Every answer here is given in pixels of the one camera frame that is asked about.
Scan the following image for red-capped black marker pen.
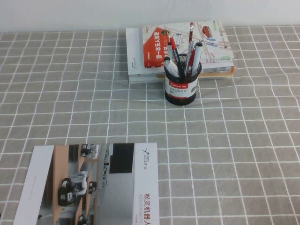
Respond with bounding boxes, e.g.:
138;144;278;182
169;36;187;79

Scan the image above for black mesh pen holder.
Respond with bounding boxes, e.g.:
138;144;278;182
164;53;203;107

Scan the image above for pens in holder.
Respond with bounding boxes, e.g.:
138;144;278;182
183;41;195;78

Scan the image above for red gel pen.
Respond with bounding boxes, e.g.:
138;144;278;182
187;48;197;74

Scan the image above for tall red pen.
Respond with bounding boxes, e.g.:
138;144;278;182
188;22;195;45

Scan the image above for fat white black-capped marker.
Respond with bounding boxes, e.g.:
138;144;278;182
163;56;181;78

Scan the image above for red and map cover book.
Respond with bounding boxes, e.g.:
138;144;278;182
142;20;235;69

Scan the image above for orange-edged book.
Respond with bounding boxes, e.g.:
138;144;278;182
156;66;235;80

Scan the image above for grey white-grid tablecloth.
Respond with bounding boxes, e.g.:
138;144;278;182
0;25;300;225

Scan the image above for AgileX robot photo brochure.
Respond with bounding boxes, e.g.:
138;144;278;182
13;142;161;225

